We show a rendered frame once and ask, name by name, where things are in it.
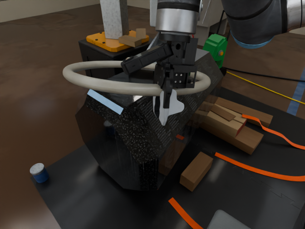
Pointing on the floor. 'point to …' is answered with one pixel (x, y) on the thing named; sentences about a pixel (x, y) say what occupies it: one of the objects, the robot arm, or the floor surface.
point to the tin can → (39, 172)
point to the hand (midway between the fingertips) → (158, 116)
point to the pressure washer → (217, 47)
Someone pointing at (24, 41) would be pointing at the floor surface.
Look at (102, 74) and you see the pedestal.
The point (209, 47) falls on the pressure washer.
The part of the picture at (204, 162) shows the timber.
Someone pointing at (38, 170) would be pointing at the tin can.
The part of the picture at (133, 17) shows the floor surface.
